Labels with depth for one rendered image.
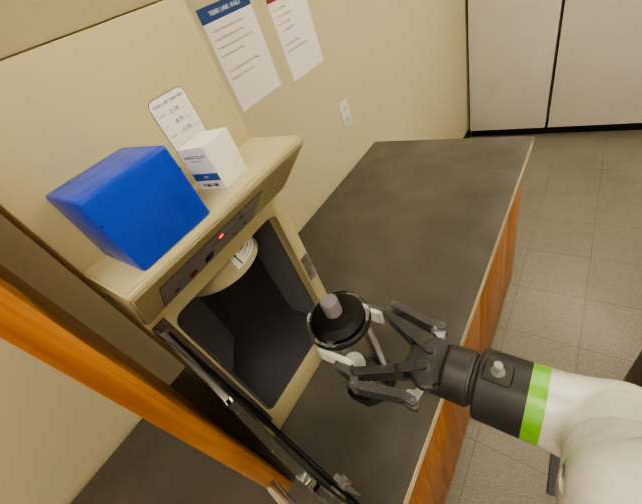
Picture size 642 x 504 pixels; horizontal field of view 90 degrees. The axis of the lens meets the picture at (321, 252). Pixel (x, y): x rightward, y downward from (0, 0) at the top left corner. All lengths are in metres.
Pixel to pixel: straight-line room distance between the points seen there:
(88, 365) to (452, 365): 0.41
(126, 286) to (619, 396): 0.51
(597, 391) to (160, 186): 0.50
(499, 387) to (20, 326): 0.48
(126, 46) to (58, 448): 0.91
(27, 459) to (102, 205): 0.82
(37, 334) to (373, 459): 0.62
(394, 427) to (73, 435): 0.78
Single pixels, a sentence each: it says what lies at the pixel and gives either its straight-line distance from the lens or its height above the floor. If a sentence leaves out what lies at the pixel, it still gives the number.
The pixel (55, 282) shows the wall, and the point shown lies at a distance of 0.93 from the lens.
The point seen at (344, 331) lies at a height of 1.28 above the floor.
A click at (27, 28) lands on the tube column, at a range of 0.47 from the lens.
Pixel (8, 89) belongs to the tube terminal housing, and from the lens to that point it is 0.46.
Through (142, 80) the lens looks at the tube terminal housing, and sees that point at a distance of 0.50.
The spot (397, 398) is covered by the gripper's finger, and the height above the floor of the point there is 1.23.
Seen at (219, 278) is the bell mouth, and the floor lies 1.34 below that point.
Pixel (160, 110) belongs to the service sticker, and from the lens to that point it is 0.50.
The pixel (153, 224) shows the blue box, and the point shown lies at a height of 1.54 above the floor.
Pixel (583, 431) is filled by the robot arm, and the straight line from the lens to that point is 0.40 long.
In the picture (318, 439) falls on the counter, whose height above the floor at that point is 0.94.
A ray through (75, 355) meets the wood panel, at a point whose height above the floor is 1.49.
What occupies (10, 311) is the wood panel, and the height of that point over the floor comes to 1.56.
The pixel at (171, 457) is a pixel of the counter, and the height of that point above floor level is 0.94.
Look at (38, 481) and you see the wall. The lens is 1.14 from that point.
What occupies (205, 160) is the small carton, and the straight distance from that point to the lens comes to 0.44.
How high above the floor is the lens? 1.68
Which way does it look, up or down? 39 degrees down
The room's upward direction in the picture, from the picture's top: 24 degrees counter-clockwise
